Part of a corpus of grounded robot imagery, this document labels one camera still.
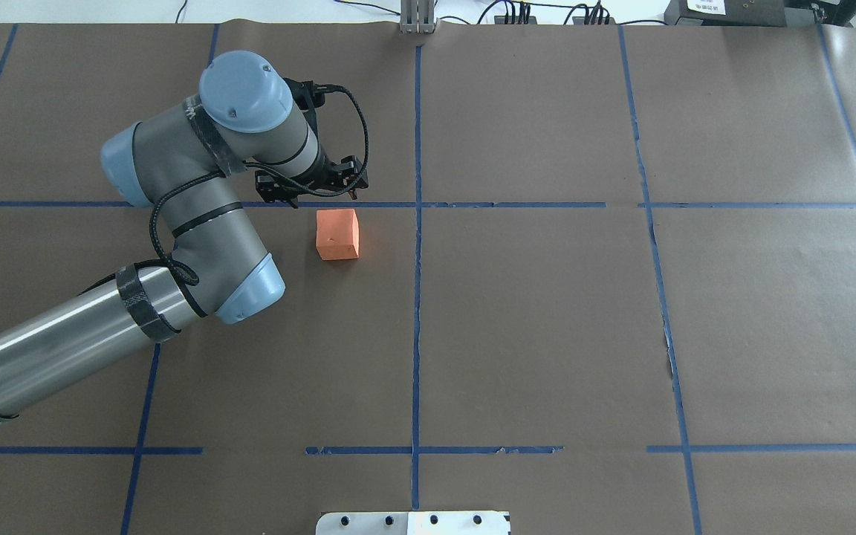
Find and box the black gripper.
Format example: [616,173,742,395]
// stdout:
[254,155,369,209]

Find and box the orange foam block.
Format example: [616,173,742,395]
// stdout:
[315,209,360,262]

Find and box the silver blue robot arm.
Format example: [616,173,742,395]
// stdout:
[0,50,368,427]

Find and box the brown paper table cover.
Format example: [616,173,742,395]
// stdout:
[0,21,856,534]

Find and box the black computer box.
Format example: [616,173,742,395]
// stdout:
[663,1,820,27]

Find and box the aluminium frame post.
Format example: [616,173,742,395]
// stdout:
[400,0,438,34]

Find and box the white pedestal column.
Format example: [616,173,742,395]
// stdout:
[315,510,512,534]

